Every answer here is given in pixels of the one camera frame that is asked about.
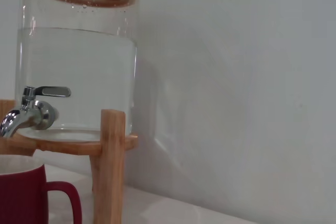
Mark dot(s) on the red cup white inside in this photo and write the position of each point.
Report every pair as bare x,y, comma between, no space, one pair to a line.
21,197

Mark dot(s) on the chrome faucet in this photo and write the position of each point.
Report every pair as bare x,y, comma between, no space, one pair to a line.
29,116

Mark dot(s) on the wooden dispenser stand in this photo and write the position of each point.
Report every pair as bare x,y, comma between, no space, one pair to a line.
109,155

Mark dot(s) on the glass water dispenser jar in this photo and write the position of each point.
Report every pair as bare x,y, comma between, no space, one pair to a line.
78,64

